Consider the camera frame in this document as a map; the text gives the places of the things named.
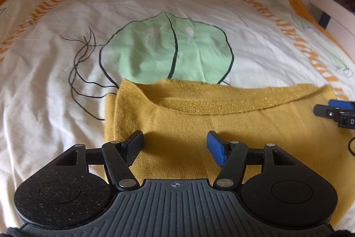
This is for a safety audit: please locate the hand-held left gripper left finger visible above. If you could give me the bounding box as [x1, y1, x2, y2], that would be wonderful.
[51, 130, 145, 190]

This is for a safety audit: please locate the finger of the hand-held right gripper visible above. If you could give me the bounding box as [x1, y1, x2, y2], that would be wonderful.
[328, 100, 355, 110]
[314, 104, 355, 119]

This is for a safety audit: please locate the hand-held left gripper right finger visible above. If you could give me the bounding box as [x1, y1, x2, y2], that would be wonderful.
[207, 131, 298, 190]

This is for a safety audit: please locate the yellow knit sweater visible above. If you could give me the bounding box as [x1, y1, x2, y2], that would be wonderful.
[104, 79, 355, 230]

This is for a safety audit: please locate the white leaf-print duvet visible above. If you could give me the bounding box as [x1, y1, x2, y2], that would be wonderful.
[0, 0, 355, 226]

